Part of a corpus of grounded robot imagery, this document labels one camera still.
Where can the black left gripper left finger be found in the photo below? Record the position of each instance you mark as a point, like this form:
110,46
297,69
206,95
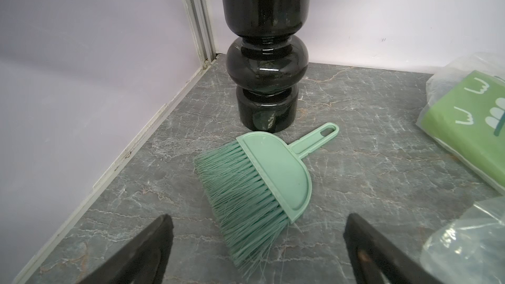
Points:
143,260

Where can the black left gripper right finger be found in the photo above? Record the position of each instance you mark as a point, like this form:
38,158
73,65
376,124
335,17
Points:
375,259

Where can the green printed zip-top bag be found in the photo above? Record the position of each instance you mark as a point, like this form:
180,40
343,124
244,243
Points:
465,113

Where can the clear blue-zipper bag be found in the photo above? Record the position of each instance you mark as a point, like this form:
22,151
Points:
469,249

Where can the green hand brush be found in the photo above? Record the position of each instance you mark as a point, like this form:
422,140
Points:
256,186

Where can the black glossy vase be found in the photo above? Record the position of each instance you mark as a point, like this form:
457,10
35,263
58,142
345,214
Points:
267,60

